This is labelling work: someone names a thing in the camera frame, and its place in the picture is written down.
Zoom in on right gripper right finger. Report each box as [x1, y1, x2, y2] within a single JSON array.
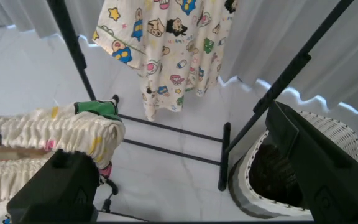
[[265, 100, 358, 222]]

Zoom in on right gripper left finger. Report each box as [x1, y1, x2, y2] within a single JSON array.
[[6, 149, 101, 222]]

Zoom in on cream printed garment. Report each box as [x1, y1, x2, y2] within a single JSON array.
[[0, 98, 126, 207], [92, 0, 239, 122]]

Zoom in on white laundry basket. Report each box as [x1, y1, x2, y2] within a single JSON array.
[[227, 110, 358, 219]]

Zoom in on black clothes rack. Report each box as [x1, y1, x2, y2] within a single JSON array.
[[47, 0, 354, 192]]

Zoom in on white curtain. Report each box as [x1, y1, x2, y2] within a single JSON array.
[[0, 0, 358, 113]]

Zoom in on black cable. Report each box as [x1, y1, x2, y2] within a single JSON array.
[[99, 177, 150, 222]]

